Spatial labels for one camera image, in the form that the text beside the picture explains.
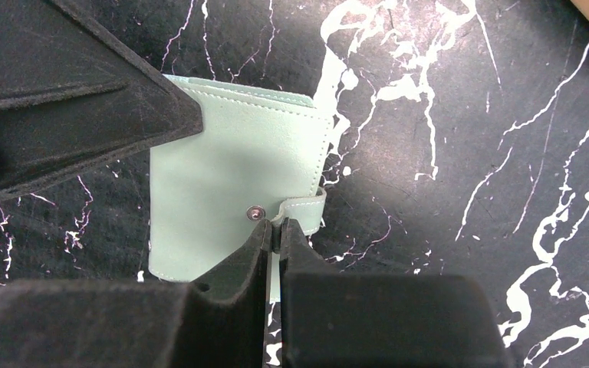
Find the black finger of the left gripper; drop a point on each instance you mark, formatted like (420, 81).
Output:
(73, 96)

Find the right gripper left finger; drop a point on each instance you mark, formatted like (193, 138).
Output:
(217, 320)

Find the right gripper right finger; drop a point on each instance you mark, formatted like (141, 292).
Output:
(331, 318)

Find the mint green card holder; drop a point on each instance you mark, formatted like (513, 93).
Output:
(260, 156)

